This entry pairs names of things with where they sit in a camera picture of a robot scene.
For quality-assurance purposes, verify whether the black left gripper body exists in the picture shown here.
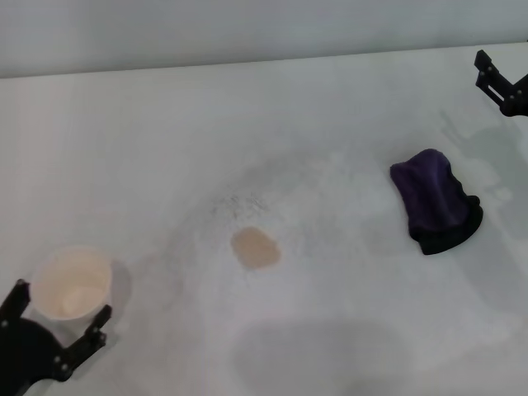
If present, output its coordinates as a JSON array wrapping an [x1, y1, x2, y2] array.
[[0, 318, 63, 396]]

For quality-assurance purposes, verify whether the brown water stain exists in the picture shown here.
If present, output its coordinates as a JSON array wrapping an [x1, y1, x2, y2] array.
[[229, 226, 283, 271]]

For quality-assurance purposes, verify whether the white paper cup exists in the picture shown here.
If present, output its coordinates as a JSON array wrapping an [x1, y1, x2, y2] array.
[[31, 245, 114, 322]]

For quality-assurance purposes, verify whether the purple rag with black edge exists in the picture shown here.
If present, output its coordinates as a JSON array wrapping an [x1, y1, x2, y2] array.
[[389, 148, 484, 257]]

